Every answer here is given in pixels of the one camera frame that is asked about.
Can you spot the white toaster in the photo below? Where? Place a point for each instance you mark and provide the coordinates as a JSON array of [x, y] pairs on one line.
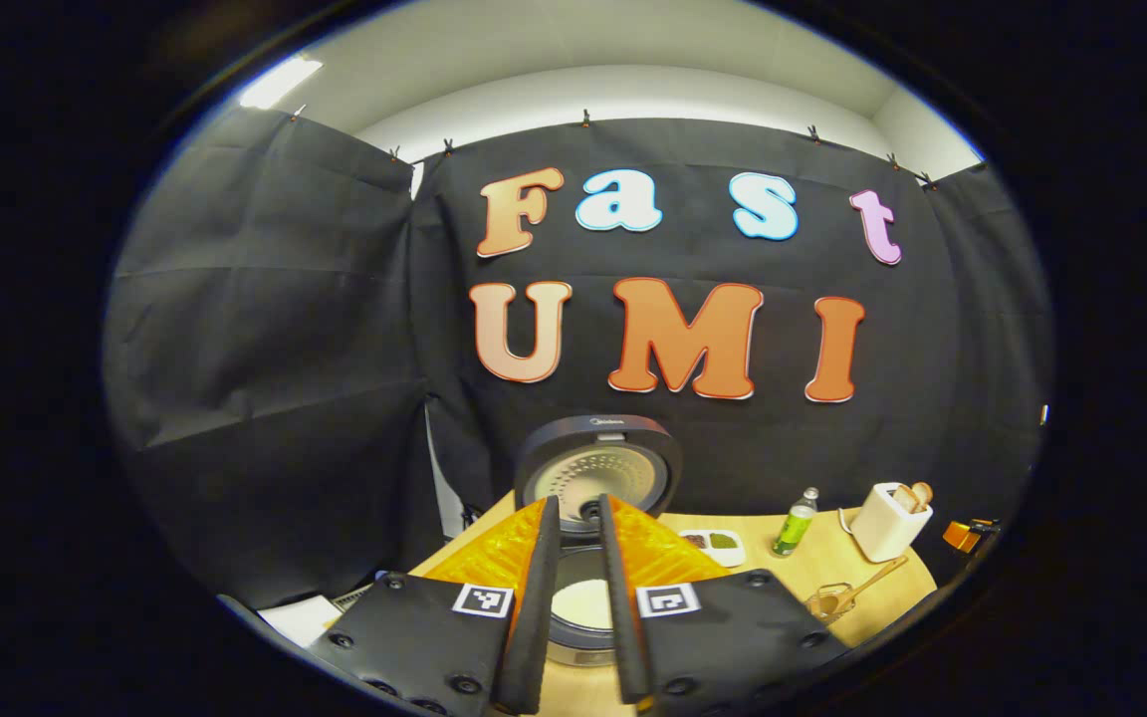
[[882, 528]]

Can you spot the dark rice cooker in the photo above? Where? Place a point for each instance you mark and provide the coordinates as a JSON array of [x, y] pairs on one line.
[[593, 463]]

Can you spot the green label bottle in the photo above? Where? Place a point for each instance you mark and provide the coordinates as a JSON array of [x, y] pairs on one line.
[[793, 528]]

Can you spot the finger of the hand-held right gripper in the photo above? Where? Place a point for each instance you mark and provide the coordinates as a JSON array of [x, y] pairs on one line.
[[962, 535]]

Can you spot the wooden spoon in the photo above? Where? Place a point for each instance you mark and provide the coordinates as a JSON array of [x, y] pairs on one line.
[[867, 586]]

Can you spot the white paper sheet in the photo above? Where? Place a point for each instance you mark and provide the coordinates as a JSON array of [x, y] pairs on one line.
[[300, 619]]

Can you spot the toasted bread slice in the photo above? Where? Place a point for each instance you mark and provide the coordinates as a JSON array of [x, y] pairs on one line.
[[922, 492], [903, 497]]

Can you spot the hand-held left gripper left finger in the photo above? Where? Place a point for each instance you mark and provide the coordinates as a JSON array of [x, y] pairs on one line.
[[532, 627]]

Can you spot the white divided dish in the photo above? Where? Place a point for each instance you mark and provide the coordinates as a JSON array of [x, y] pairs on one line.
[[718, 546]]

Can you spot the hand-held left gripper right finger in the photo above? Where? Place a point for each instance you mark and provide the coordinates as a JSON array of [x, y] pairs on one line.
[[628, 627]]

